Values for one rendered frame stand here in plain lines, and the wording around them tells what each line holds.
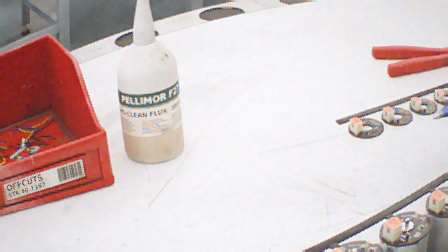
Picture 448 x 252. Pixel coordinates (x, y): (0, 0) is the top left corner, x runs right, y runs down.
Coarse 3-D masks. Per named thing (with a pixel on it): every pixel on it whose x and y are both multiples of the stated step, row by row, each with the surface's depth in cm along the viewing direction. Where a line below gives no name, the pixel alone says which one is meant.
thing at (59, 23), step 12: (24, 0) 314; (36, 0) 304; (60, 0) 263; (24, 12) 318; (36, 12) 296; (48, 12) 284; (60, 12) 265; (24, 24) 320; (60, 24) 267; (36, 36) 263; (60, 36) 268; (0, 48) 258; (12, 48) 259
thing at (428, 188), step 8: (440, 176) 35; (432, 184) 35; (440, 184) 35; (416, 192) 34; (424, 192) 34; (400, 200) 34; (408, 200) 34; (392, 208) 34; (400, 208) 34; (376, 216) 33; (384, 216) 33; (360, 224) 33; (368, 224) 33; (344, 232) 33; (352, 232) 33; (328, 240) 32; (336, 240) 32; (344, 240) 32; (312, 248) 32; (320, 248) 32; (328, 248) 32
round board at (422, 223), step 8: (392, 216) 33; (400, 216) 33; (408, 216) 33; (416, 216) 33; (424, 216) 32; (416, 224) 32; (424, 224) 32; (408, 232) 32; (416, 232) 31; (424, 232) 31; (384, 240) 32; (400, 240) 31; (408, 240) 31; (416, 240) 31
